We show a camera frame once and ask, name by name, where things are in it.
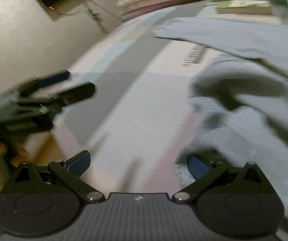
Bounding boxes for grey sweatpants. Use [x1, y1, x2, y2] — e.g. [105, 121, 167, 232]
[153, 17, 288, 218]

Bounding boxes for black wall cable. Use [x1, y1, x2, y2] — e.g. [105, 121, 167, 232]
[56, 0, 122, 34]

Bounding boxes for green paperback book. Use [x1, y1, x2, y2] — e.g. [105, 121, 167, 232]
[216, 0, 273, 15]

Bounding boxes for person left hand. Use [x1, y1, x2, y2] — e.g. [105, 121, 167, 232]
[0, 141, 29, 169]

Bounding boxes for patchwork bed sheet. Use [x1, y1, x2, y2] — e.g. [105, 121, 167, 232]
[41, 1, 288, 195]

